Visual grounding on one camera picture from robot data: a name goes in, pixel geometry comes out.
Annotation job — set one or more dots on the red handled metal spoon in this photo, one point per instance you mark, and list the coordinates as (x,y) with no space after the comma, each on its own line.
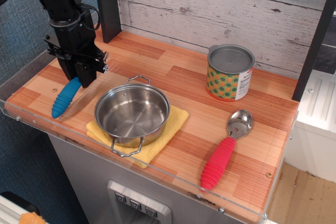
(239,125)

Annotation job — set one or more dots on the silver dispenser button panel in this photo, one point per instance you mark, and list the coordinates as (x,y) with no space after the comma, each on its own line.
(130,206)

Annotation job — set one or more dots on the black vertical post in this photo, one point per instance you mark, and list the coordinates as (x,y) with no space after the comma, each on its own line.
(110,19)

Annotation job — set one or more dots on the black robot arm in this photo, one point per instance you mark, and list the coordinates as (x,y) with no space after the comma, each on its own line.
(63,10)

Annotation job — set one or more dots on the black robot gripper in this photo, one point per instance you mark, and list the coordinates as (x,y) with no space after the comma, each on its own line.
(74,46)

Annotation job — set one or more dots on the dark right vertical post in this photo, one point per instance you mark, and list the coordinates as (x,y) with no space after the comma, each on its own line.
(316,43)

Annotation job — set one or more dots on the black white corner object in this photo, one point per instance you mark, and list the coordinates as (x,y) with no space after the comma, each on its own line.
(11,211)

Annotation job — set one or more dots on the green orange patterned tin can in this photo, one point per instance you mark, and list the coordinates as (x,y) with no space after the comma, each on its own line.
(229,71)

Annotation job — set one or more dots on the stainless steel pot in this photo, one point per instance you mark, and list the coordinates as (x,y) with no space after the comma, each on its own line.
(133,114)

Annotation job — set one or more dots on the grey toy fridge cabinet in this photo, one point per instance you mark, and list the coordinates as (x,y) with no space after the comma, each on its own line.
(89,171)

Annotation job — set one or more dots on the white toy sink unit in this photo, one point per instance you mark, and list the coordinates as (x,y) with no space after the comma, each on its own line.
(311,146)

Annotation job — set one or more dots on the orange plush object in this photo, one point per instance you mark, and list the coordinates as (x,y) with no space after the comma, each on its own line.
(31,218)

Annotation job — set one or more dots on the yellow folded cloth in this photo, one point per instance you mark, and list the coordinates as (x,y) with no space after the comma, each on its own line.
(148,152)

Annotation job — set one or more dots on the blue handled metal fork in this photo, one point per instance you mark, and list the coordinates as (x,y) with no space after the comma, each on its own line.
(65,97)

